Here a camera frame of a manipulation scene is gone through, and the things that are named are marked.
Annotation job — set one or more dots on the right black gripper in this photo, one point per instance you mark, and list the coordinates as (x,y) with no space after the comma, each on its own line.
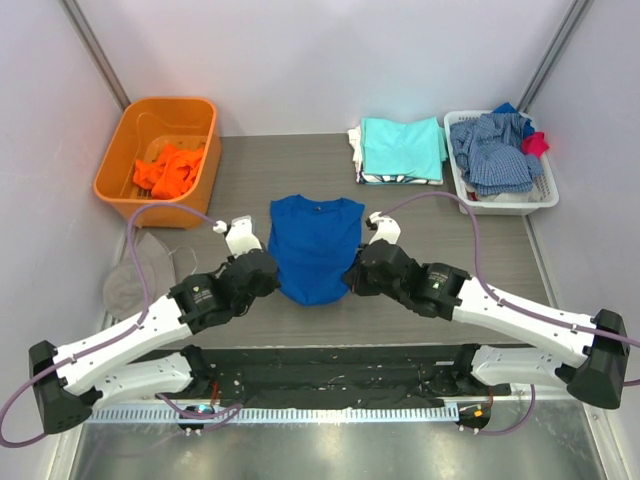
(356,279)

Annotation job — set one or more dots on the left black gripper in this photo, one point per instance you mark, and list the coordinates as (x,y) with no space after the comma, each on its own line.
(270,279)

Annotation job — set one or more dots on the blue t shirt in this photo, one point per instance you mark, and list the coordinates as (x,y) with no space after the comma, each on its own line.
(314,243)

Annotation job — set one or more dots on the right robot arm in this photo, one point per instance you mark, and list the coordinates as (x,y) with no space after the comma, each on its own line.
(587,355)

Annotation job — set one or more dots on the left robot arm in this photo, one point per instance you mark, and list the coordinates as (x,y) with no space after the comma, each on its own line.
(73,381)

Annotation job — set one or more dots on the folded teal t shirt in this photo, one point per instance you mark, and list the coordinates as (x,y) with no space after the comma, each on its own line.
(415,150)

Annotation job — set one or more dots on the orange t shirt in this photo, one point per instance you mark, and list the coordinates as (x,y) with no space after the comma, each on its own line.
(171,175)

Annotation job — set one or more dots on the grey cap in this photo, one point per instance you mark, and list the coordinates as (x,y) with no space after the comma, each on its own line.
(123,295)

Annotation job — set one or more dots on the folded white printed t shirt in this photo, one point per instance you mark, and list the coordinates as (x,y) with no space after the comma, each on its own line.
(354,139)

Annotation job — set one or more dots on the orange plastic tub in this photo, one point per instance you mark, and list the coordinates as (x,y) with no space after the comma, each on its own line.
(146,128)

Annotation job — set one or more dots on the blue checkered shirt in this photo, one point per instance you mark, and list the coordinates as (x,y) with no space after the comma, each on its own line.
(488,151)

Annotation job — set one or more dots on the white plastic laundry basket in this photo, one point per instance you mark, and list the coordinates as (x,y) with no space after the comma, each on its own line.
(544,185)

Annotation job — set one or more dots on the red cloth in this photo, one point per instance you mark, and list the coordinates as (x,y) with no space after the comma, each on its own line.
(535,144)

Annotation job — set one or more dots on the blue cloth in basket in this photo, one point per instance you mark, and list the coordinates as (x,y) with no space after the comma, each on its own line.
(508,108)

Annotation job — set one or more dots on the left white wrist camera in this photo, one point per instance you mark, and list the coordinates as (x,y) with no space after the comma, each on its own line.
(239,235)

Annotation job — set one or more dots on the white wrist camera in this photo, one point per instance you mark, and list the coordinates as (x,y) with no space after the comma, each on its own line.
(383,228)
(239,235)

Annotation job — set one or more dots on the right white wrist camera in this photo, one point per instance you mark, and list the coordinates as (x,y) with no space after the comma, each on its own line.
(383,228)

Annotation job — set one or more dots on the slotted white cable duct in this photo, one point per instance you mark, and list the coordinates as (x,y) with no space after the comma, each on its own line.
(161,413)

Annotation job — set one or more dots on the left aluminium corner post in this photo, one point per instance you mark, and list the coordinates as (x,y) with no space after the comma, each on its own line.
(88,38)

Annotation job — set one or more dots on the aluminium corner post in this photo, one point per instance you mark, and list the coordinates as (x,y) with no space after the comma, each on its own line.
(574,16)
(88,38)

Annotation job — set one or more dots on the right aluminium corner post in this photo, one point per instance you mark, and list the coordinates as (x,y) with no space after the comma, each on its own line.
(574,16)

